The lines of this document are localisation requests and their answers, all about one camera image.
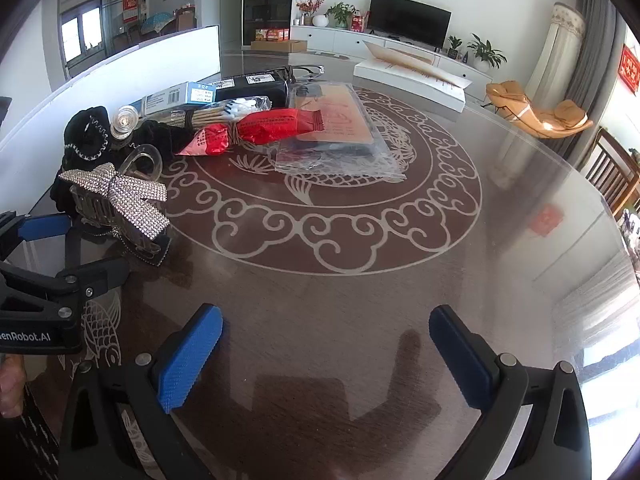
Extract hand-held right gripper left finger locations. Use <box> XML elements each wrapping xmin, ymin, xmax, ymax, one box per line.
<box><xmin>57</xmin><ymin>303</ymin><xmax>226</xmax><ymax>480</ymax></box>

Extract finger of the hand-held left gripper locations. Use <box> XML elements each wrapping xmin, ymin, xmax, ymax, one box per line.
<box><xmin>0</xmin><ymin>211</ymin><xmax>72</xmax><ymax>261</ymax></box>
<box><xmin>0</xmin><ymin>256</ymin><xmax>131</xmax><ymax>318</ymax></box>

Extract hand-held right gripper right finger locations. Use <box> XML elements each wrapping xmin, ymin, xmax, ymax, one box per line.
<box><xmin>429</xmin><ymin>305</ymin><xmax>593</xmax><ymax>480</ymax></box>

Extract rhinestone bow hair clip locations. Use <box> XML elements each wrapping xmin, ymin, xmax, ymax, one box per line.
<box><xmin>59</xmin><ymin>162</ymin><xmax>173</xmax><ymax>266</ymax></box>

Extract white storage box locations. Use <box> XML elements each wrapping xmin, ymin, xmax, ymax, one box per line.
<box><xmin>0</xmin><ymin>25</ymin><xmax>222</xmax><ymax>196</ymax></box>

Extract black printed box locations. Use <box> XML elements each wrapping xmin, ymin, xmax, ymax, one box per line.
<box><xmin>214</xmin><ymin>71</ymin><xmax>291</xmax><ymax>106</ymax></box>

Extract bagged wooden phone case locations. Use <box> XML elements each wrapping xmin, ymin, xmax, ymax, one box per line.
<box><xmin>274</xmin><ymin>81</ymin><xmax>407</xmax><ymax>183</ymax></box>

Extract person's left hand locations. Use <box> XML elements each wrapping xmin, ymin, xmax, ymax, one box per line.
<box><xmin>0</xmin><ymin>355</ymin><xmax>27</xmax><ymax>418</ymax></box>

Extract black rhinestone scrunchie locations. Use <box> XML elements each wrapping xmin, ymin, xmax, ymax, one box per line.
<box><xmin>50</xmin><ymin>106</ymin><xmax>117</xmax><ymax>211</ymax></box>

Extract black patterned clothing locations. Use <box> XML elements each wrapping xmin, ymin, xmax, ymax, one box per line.
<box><xmin>0</xmin><ymin>385</ymin><xmax>62</xmax><ymax>480</ymax></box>

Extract clear hair claw clip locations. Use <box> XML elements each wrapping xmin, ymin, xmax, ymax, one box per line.
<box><xmin>120</xmin><ymin>144</ymin><xmax>163</xmax><ymax>183</ymax></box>

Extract clear round plastic cap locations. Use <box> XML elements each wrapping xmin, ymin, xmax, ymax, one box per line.
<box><xmin>110</xmin><ymin>105</ymin><xmax>140</xmax><ymax>141</ymax></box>

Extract black velvet hair band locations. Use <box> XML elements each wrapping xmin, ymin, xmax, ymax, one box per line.
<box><xmin>127</xmin><ymin>120</ymin><xmax>198</xmax><ymax>158</ymax></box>

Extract small red snack packet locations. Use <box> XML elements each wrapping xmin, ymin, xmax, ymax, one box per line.
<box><xmin>175</xmin><ymin>125</ymin><xmax>241</xmax><ymax>157</ymax></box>

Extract blue and white box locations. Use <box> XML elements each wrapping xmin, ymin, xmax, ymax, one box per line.
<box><xmin>142</xmin><ymin>81</ymin><xmax>217</xmax><ymax>113</ymax></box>

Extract window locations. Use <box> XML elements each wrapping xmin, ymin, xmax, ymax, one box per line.
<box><xmin>60</xmin><ymin>7</ymin><xmax>103</xmax><ymax>61</ymax></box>

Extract bundle of wooden picks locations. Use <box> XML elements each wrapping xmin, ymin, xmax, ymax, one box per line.
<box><xmin>165</xmin><ymin>97</ymin><xmax>273</xmax><ymax>128</ymax></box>

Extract blue cloth dining table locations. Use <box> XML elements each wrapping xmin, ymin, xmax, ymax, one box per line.
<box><xmin>140</xmin><ymin>12</ymin><xmax>173</xmax><ymax>36</ymax></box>

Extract large red snack packet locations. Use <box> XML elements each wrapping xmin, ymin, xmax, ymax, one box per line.
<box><xmin>237</xmin><ymin>108</ymin><xmax>326</xmax><ymax>146</ymax></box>

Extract wooden chair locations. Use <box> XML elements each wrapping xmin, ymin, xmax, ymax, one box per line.
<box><xmin>582</xmin><ymin>127</ymin><xmax>640</xmax><ymax>216</ymax></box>

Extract orange rocking chair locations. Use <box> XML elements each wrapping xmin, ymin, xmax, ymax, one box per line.
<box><xmin>486</xmin><ymin>80</ymin><xmax>595</xmax><ymax>140</ymax></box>

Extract white box lid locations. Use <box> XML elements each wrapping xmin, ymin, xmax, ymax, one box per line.
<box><xmin>352</xmin><ymin>57</ymin><xmax>467</xmax><ymax>113</ymax></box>

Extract black eyeglasses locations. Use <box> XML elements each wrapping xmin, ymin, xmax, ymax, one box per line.
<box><xmin>285</xmin><ymin>64</ymin><xmax>326</xmax><ymax>83</ymax></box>

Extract cardboard box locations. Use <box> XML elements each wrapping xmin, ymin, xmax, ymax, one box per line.
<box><xmin>250</xmin><ymin>39</ymin><xmax>307</xmax><ymax>53</ymax></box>

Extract large leafy potted plant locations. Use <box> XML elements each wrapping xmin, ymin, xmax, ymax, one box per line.
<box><xmin>467</xmin><ymin>34</ymin><xmax>507</xmax><ymax>73</ymax></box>

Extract dark glass cabinet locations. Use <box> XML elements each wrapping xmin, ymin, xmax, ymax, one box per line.
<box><xmin>242</xmin><ymin>0</ymin><xmax>297</xmax><ymax>47</ymax></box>

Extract covered standing air conditioner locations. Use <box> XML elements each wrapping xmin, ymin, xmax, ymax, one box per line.
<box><xmin>522</xmin><ymin>2</ymin><xmax>587</xmax><ymax>111</ymax></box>

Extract grey curtain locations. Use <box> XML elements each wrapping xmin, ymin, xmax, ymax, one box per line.
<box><xmin>555</xmin><ymin>0</ymin><xmax>618</xmax><ymax>161</ymax></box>

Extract white television cabinet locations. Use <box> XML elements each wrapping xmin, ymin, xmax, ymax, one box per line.
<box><xmin>290</xmin><ymin>25</ymin><xmax>506</xmax><ymax>86</ymax></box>

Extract black television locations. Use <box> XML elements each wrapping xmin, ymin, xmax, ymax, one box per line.
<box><xmin>368</xmin><ymin>0</ymin><xmax>452</xmax><ymax>50</ymax></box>

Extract bushy green potted plant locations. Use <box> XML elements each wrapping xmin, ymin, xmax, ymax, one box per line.
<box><xmin>325</xmin><ymin>2</ymin><xmax>357</xmax><ymax>29</ymax></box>

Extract red wall hanging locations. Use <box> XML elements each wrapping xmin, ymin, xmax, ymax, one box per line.
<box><xmin>617</xmin><ymin>44</ymin><xmax>640</xmax><ymax>93</ymax></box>

